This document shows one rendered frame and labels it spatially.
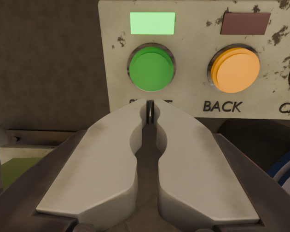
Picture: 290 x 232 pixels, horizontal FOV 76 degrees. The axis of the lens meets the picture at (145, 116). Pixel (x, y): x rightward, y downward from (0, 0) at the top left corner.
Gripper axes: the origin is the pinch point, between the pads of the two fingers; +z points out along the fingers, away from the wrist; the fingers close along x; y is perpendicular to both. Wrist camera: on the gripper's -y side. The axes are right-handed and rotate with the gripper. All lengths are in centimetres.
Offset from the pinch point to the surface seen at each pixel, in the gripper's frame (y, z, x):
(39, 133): 44, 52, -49
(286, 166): 23.7, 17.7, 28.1
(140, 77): 0.4, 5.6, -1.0
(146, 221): 86, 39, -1
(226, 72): -0.1, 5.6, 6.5
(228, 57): -1.4, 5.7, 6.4
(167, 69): -0.3, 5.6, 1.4
